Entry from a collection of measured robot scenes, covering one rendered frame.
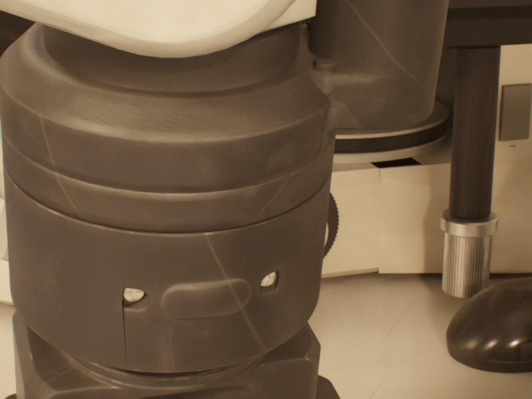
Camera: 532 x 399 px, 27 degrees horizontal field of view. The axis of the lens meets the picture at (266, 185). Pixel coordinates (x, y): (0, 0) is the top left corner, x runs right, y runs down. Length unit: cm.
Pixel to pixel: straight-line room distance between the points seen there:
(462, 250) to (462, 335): 6
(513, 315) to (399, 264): 13
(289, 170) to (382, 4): 5
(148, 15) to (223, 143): 4
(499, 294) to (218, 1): 40
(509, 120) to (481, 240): 10
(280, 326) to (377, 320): 35
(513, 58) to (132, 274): 46
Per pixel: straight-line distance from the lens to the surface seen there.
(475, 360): 59
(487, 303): 60
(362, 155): 69
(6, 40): 43
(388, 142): 70
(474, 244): 64
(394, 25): 27
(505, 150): 71
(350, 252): 68
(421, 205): 68
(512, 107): 70
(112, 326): 28
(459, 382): 58
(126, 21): 22
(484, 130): 62
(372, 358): 60
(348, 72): 27
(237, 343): 28
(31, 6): 22
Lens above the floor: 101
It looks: 17 degrees down
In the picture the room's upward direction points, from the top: straight up
